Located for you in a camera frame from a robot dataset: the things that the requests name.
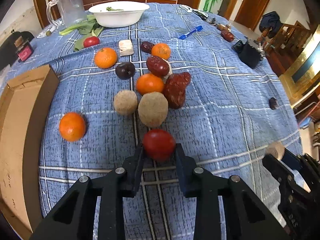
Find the dark red jujube back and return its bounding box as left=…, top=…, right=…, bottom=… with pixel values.
left=140, top=41, right=154, bottom=54

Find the orange tangerine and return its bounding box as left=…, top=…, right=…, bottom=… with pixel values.
left=151, top=43, right=171, bottom=60
left=136, top=73, right=164, bottom=95
left=94, top=47, right=118, bottom=69
left=59, top=112, right=86, bottom=142

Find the green leafy vegetable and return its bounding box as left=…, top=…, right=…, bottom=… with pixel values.
left=59, top=14, right=105, bottom=51

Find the brown wooden door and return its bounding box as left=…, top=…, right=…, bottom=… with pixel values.
left=234, top=0, right=270, bottom=31

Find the cardboard box tray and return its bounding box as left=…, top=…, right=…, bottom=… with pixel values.
left=1, top=64, right=59, bottom=239

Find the dark purple plum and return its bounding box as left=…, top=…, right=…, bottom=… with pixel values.
left=115, top=62, right=136, bottom=80

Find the large red jujube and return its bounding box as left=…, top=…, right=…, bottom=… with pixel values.
left=163, top=72, right=191, bottom=109

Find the clear plastic pitcher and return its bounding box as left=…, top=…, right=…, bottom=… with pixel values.
left=46, top=0, right=87, bottom=27

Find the red jar with lid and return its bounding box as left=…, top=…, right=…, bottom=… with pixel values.
left=14, top=36, right=34, bottom=62

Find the white yam piece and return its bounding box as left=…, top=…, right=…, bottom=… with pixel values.
left=118, top=40, right=134, bottom=56

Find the dark plum at right edge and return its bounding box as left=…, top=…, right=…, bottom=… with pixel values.
left=268, top=98, right=279, bottom=110

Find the dark jacket on railing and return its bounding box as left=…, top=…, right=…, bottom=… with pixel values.
left=259, top=11, right=283, bottom=33

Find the red tomato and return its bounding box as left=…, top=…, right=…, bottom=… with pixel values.
left=83, top=36, right=100, bottom=48
left=142, top=129, right=176, bottom=162

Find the small brown round fruit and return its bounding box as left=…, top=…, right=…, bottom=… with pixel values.
left=113, top=90, right=138, bottom=115

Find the blue pen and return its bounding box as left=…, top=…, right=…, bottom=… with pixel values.
left=179, top=25, right=203, bottom=40

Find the large brown round fruit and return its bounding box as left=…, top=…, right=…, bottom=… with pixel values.
left=138, top=92, right=169, bottom=128

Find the black leather sofa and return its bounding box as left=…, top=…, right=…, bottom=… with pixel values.
left=0, top=31, right=34, bottom=70

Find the red jujube at table edge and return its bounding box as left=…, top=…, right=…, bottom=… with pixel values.
left=221, top=30, right=234, bottom=42

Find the white bowl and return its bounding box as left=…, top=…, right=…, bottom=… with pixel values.
left=88, top=1, right=150, bottom=28

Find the red tomato by greens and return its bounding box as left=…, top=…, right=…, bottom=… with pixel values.
left=83, top=36, right=100, bottom=48

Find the blue plaid tablecloth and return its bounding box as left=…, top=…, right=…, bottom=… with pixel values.
left=8, top=3, right=302, bottom=225

